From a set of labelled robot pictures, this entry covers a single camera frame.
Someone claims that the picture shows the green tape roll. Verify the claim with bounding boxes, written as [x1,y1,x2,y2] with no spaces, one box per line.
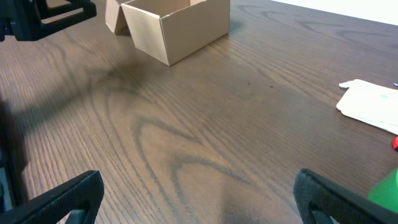
[368,168,398,213]

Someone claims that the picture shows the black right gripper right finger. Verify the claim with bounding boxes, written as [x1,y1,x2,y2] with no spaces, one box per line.
[294,169,397,224]

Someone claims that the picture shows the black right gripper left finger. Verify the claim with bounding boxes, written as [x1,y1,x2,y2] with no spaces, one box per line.
[1,170,104,224]

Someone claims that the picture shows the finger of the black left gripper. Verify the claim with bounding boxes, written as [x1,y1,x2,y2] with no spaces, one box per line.
[1,0,96,42]

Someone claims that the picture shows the red utility knife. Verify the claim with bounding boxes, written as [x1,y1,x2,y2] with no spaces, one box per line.
[392,137,398,152]

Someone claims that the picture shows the white yellow sticky note pad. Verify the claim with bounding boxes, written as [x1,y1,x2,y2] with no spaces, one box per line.
[336,79,397,135]

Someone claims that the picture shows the brown cardboard box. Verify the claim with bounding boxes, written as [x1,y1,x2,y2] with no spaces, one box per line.
[105,0,230,66]

